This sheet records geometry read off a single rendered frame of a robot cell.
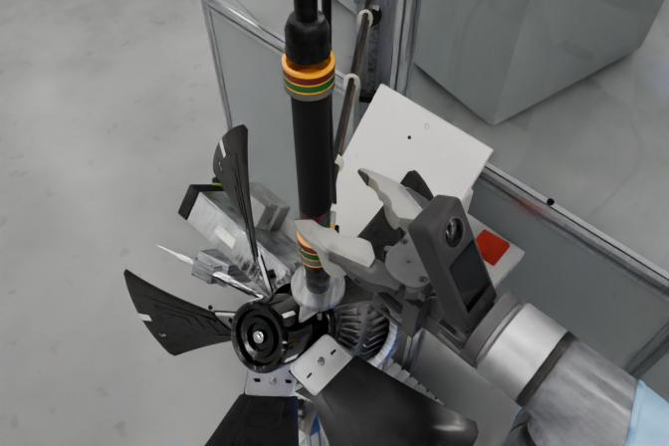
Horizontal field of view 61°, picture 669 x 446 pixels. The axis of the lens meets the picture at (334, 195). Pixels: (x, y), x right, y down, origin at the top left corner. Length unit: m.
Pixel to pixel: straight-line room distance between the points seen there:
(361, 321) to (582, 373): 0.61
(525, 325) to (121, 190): 2.54
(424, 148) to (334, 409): 0.49
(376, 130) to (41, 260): 1.95
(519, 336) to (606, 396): 0.07
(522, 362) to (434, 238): 0.13
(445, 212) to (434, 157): 0.63
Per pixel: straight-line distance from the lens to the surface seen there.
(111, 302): 2.55
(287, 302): 0.96
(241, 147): 0.96
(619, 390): 0.50
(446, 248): 0.46
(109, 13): 4.09
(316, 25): 0.44
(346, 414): 0.95
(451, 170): 1.06
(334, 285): 0.74
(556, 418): 0.50
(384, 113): 1.12
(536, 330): 0.50
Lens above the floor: 2.09
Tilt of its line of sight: 51 degrees down
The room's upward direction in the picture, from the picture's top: straight up
